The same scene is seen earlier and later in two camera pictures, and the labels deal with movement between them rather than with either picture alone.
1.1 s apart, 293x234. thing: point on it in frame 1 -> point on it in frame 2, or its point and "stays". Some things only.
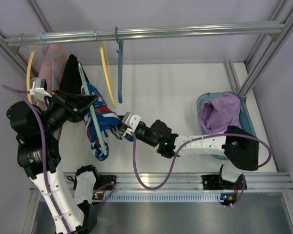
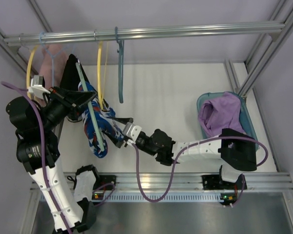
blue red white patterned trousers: (107, 120) stays
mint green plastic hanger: (103, 148) stays
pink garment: (53, 59) stays
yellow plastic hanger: (106, 70) -> (100, 94)
